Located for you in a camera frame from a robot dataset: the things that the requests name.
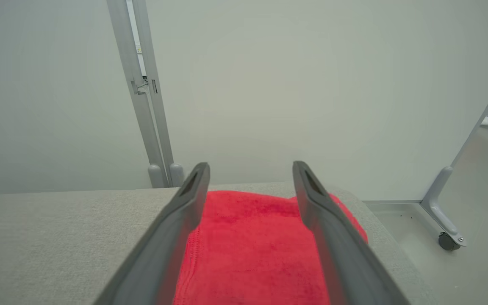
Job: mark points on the black caster wheel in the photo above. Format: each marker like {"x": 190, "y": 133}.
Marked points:
{"x": 448, "y": 241}

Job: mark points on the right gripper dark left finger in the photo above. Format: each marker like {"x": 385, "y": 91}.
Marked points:
{"x": 163, "y": 254}

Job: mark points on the grey metal partition post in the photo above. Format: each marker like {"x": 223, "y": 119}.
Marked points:
{"x": 131, "y": 84}
{"x": 159, "y": 110}

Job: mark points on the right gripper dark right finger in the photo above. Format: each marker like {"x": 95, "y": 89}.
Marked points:
{"x": 345, "y": 262}

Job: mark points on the grey partition foot bracket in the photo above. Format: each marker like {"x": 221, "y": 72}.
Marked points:
{"x": 436, "y": 203}

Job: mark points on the red basketball jersey white trim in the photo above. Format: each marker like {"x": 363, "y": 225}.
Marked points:
{"x": 252, "y": 254}

